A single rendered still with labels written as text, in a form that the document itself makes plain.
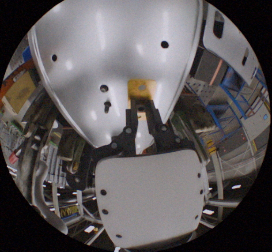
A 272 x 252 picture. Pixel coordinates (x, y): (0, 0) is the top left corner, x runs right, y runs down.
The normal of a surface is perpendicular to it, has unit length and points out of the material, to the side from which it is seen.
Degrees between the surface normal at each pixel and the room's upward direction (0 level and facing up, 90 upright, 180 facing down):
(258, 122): 90
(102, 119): 0
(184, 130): 78
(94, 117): 0
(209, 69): 0
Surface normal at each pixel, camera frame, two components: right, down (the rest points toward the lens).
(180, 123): -0.96, 0.20
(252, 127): -1.00, 0.09
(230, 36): 0.07, 0.79
